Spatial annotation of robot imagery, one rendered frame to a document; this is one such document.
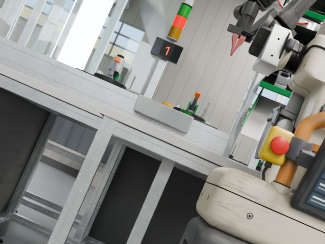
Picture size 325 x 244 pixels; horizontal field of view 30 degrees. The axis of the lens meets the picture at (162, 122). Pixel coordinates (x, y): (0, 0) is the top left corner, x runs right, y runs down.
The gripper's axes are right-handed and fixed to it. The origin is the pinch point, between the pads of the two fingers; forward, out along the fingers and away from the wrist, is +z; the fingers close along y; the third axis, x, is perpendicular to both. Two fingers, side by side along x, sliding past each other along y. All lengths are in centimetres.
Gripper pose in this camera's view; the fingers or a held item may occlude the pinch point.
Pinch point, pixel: (231, 53)
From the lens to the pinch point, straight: 223.4
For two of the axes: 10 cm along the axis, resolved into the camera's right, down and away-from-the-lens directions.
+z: -4.0, 9.2, -0.4
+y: -9.2, -4.0, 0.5
